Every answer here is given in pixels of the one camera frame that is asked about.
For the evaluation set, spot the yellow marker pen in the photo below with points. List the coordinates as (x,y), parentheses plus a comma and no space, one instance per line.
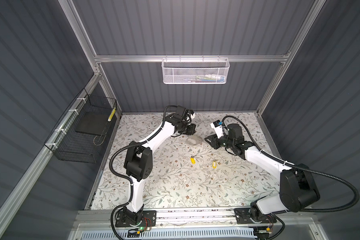
(111,114)

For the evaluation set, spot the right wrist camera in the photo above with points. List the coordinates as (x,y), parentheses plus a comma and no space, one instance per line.
(218,128)

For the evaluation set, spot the black wire basket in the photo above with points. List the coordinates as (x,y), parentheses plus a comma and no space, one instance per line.
(68,145)

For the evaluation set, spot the white vent grille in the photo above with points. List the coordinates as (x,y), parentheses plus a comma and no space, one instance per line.
(191,233)

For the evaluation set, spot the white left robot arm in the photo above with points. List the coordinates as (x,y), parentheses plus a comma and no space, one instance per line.
(139,159)

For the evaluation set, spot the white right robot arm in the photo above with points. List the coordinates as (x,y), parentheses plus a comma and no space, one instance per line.
(297,187)

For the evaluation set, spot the white wire mesh basket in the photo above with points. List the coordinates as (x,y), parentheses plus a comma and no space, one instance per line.
(201,71)

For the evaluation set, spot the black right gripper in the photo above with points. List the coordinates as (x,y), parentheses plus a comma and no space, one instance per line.
(214,141)

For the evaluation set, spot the yellow tagged key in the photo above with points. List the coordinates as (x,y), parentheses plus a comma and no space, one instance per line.
(193,159)

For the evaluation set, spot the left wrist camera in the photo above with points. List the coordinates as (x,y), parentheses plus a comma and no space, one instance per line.
(185,113)

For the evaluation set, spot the black foam pad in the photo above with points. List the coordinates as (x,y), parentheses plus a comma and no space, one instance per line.
(92,124)

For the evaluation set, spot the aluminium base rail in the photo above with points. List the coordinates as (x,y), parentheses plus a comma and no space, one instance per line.
(172,217)

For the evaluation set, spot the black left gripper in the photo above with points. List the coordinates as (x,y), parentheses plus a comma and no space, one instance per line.
(192,129)

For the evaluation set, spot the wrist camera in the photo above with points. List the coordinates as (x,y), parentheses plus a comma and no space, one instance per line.
(185,113)
(218,128)

